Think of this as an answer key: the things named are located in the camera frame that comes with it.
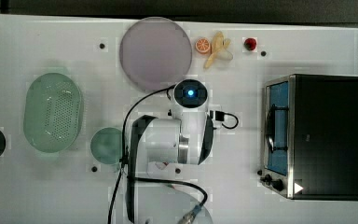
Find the toy peeled banana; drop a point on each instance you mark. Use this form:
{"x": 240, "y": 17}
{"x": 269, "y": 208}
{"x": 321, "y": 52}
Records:
{"x": 220, "y": 51}

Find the toy orange slice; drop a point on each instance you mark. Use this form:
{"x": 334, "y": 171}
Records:
{"x": 203, "y": 46}

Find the green mug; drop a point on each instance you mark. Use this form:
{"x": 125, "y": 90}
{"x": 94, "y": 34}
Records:
{"x": 106, "y": 145}

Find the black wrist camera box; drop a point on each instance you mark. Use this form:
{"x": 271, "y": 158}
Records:
{"x": 220, "y": 116}

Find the green perforated colander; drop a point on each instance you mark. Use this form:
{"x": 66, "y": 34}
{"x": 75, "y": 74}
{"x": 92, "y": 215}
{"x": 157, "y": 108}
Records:
{"x": 53, "y": 113}

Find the small red toy fruit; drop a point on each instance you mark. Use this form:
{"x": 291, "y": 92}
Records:
{"x": 250, "y": 44}

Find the lilac round plate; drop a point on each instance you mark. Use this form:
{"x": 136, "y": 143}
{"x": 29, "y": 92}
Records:
{"x": 155, "y": 53}

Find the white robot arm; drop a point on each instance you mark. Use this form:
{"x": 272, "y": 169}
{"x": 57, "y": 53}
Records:
{"x": 158, "y": 148}

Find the red felt ketchup bottle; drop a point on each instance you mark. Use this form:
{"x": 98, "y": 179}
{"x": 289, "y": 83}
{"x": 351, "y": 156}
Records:
{"x": 156, "y": 166}

